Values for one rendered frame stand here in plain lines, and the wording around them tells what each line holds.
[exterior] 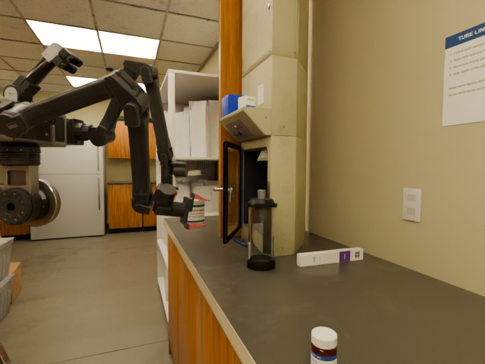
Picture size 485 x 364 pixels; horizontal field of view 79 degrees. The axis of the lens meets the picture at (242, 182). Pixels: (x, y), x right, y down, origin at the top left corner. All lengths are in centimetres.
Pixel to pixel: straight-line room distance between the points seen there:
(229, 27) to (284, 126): 64
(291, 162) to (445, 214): 53
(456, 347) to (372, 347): 17
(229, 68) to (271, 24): 37
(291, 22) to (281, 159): 53
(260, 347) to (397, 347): 27
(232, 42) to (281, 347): 132
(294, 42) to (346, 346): 103
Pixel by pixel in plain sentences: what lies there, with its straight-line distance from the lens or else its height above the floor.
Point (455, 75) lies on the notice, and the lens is 115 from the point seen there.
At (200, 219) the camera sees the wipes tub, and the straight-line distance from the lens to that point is 180.
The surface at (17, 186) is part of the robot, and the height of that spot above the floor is 121.
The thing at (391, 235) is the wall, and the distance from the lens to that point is 128.
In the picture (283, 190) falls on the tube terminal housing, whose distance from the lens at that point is 116.
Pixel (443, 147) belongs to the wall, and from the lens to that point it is 114.
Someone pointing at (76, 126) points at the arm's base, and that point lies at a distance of 159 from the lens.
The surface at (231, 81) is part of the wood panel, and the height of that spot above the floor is 171.
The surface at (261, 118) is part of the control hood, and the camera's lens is 112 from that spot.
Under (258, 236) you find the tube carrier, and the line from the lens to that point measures 100.
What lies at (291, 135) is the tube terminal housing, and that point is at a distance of 117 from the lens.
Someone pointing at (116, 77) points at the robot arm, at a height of 153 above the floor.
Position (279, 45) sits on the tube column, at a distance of 123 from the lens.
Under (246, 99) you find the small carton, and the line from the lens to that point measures 120.
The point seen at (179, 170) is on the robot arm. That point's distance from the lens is 143.
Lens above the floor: 129
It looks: 3 degrees down
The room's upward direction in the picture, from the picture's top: straight up
